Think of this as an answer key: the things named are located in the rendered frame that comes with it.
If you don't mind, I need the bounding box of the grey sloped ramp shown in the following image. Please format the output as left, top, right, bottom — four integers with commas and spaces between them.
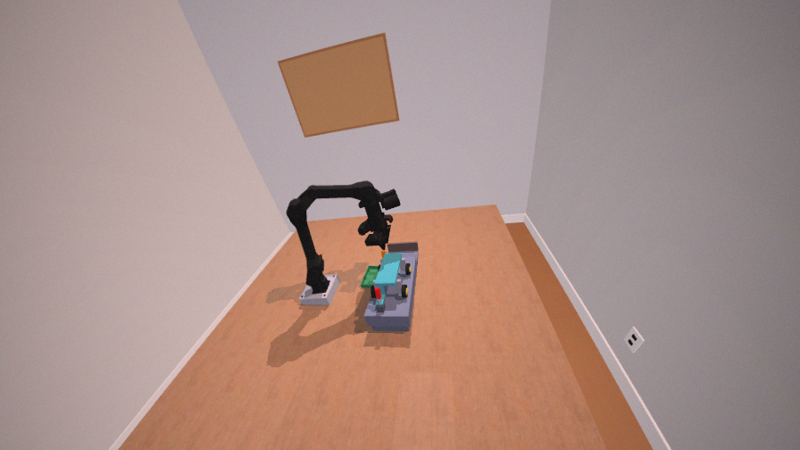
364, 241, 419, 331

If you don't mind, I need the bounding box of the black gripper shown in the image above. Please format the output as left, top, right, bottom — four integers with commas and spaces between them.
364, 212, 393, 250

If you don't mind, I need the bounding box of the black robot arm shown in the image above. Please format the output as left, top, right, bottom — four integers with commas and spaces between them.
287, 180, 400, 295

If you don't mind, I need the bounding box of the blue-topped wheeled trolley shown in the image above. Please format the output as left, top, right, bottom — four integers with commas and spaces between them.
370, 253, 412, 305

